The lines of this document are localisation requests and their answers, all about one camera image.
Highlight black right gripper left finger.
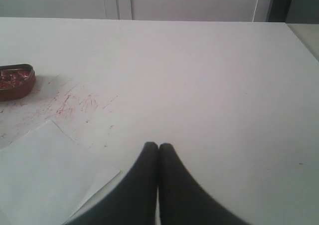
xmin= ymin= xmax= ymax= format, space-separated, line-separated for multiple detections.
xmin=68 ymin=142 xmax=159 ymax=225

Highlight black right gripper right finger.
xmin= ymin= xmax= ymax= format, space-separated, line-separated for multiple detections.
xmin=159 ymin=143 xmax=247 ymax=225

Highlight red ink paste tin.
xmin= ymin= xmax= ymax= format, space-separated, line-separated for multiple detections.
xmin=0 ymin=64 xmax=36 ymax=102

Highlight white paper sheet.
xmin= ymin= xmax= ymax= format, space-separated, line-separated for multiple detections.
xmin=0 ymin=121 xmax=119 ymax=225

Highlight white cabinet with doors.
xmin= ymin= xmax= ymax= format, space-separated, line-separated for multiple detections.
xmin=0 ymin=0 xmax=271 ymax=21

